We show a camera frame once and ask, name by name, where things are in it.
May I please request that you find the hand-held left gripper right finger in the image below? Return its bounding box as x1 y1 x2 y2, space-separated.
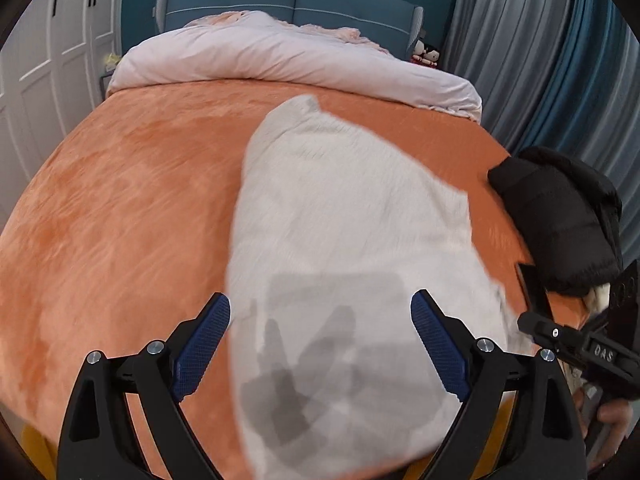
411 289 588 480

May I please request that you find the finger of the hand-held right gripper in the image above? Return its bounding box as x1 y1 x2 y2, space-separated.
514 260 556 318
517 311 626 376

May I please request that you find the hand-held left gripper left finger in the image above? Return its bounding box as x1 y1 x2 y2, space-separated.
57 292 232 480

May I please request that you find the white zip-up jacket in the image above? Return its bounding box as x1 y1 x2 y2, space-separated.
222 94 538 480

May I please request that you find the person's right hand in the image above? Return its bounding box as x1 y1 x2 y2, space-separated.
572 387 638 476

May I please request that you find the cream cloth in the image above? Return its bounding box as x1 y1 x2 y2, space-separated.
582 282 613 328

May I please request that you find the black puffer jacket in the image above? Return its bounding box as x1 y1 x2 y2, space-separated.
487 146 625 296

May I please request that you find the orange plush blanket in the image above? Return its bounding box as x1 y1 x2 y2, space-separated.
0 77 601 480

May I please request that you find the blue curtain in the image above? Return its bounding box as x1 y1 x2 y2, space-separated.
505 0 640 186

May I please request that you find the grey curtain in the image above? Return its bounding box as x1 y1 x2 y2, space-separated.
440 0 640 161

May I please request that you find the white folded duvet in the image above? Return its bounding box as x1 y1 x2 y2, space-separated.
105 10 483 121

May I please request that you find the white wardrobe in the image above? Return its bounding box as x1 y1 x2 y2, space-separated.
0 0 126 186

